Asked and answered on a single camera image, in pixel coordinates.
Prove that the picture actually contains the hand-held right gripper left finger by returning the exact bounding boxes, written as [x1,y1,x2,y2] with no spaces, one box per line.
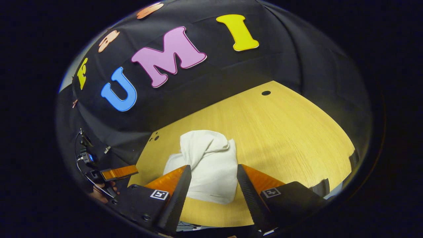
[109,165,192,236]

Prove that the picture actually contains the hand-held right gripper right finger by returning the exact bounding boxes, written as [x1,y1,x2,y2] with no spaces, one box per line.
[237,164,327,233]

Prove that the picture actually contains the white jeans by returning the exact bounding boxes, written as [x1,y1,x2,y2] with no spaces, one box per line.
[163,130,238,205]

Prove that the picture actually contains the black table edge clamp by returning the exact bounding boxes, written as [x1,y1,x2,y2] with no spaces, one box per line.
[348,150,360,170]
[310,178,331,197]

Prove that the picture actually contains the black backdrop cloth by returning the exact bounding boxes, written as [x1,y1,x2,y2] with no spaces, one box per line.
[56,0,373,172]

